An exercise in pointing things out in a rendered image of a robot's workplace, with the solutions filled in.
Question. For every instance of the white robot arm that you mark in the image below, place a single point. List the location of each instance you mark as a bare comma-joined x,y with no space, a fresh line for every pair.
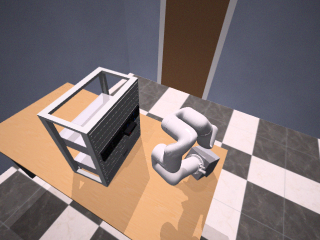
186,126

